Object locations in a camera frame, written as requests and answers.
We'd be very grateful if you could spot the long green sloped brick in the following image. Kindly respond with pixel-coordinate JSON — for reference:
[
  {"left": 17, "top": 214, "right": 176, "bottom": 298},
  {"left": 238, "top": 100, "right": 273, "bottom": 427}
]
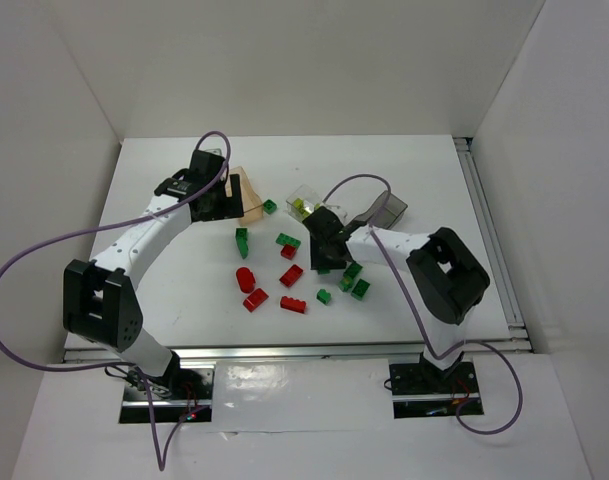
[{"left": 235, "top": 227, "right": 249, "bottom": 259}]

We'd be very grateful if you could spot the green square brick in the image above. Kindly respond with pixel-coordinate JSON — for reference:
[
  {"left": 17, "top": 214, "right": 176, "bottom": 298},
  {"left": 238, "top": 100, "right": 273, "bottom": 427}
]
[{"left": 351, "top": 279, "right": 370, "bottom": 301}]

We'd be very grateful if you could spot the red square brick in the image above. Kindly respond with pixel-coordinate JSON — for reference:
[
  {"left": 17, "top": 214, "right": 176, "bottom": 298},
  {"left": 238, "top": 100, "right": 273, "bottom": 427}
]
[{"left": 279, "top": 264, "right": 303, "bottom": 288}]

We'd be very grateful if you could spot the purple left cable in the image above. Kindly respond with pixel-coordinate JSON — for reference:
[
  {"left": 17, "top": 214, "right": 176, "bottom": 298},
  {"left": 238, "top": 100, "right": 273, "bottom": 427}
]
[{"left": 0, "top": 130, "right": 233, "bottom": 471}]

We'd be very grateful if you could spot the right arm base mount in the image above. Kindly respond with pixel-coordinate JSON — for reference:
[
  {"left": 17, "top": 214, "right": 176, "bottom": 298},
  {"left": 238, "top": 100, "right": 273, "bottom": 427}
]
[{"left": 383, "top": 361, "right": 484, "bottom": 419}]

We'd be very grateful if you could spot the lime brick top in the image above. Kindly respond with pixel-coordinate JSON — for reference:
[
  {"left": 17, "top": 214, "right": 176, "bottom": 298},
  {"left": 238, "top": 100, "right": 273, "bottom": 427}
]
[{"left": 293, "top": 198, "right": 307, "bottom": 216}]

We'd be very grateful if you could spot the red sloped brick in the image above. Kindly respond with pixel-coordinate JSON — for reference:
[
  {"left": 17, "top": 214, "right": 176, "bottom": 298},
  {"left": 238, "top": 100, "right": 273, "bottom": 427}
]
[{"left": 243, "top": 288, "right": 269, "bottom": 313}]

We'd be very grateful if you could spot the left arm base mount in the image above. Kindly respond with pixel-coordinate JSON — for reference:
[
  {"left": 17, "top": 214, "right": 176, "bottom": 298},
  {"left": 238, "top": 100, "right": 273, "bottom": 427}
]
[{"left": 104, "top": 365, "right": 215, "bottom": 424}]

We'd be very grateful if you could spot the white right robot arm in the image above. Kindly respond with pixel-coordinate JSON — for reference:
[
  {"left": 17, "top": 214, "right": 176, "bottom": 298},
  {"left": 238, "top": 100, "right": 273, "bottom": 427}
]
[{"left": 303, "top": 207, "right": 490, "bottom": 387}]

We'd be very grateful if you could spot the smoky grey container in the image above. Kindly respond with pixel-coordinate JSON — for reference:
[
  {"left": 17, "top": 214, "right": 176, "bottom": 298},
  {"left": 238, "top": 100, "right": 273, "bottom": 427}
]
[{"left": 354, "top": 191, "right": 408, "bottom": 230}]

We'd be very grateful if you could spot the small red brick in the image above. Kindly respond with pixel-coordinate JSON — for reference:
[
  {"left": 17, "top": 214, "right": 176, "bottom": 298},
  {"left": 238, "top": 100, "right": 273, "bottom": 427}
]
[{"left": 280, "top": 244, "right": 297, "bottom": 260}]

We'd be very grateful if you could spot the aluminium rail right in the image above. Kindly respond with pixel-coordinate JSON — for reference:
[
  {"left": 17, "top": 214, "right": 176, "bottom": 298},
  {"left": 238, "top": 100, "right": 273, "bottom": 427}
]
[{"left": 453, "top": 137, "right": 534, "bottom": 353}]

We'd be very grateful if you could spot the red long flat brick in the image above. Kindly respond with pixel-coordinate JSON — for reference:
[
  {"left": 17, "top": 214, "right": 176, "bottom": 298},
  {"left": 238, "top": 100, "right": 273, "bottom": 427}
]
[{"left": 279, "top": 296, "right": 307, "bottom": 314}]

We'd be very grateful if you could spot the small green brick near orange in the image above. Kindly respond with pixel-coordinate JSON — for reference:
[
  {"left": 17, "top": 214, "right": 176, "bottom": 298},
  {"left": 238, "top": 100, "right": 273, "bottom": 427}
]
[{"left": 263, "top": 199, "right": 278, "bottom": 215}]

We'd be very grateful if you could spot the aluminium rail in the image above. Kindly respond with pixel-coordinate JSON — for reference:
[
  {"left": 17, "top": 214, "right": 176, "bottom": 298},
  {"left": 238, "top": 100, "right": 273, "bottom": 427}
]
[
  {"left": 63, "top": 338, "right": 533, "bottom": 364},
  {"left": 453, "top": 137, "right": 534, "bottom": 353}
]

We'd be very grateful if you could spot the green yellow printed brick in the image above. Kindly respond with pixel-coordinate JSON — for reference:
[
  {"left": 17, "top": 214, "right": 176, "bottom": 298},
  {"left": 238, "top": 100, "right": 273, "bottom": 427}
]
[{"left": 338, "top": 277, "right": 353, "bottom": 292}]

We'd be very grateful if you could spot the small green brick bottom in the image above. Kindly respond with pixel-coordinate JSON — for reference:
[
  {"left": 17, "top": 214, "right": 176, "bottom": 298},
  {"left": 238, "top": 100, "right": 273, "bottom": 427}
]
[{"left": 316, "top": 289, "right": 332, "bottom": 305}]

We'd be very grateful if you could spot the small green brick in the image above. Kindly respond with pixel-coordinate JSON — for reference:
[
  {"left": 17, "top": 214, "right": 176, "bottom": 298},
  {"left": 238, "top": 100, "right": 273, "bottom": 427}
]
[
  {"left": 316, "top": 289, "right": 332, "bottom": 305},
  {"left": 263, "top": 199, "right": 278, "bottom": 215}
]

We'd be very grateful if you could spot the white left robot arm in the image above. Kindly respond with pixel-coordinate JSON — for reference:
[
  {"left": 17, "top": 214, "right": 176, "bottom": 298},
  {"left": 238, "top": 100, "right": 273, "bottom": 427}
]
[{"left": 63, "top": 149, "right": 243, "bottom": 381}]

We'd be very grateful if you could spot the red rounded brick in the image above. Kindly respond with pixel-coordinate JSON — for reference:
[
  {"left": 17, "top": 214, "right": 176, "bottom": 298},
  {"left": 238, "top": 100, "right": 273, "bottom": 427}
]
[{"left": 235, "top": 267, "right": 256, "bottom": 294}]

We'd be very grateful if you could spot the aluminium rail front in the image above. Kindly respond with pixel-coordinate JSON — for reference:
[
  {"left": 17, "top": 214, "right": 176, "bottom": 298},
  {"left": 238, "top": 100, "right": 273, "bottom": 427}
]
[{"left": 63, "top": 338, "right": 533, "bottom": 364}]

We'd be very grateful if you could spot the clear plastic container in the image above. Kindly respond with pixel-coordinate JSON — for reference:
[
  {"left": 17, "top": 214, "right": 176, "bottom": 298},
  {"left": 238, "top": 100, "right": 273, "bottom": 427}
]
[{"left": 286, "top": 184, "right": 325, "bottom": 223}]

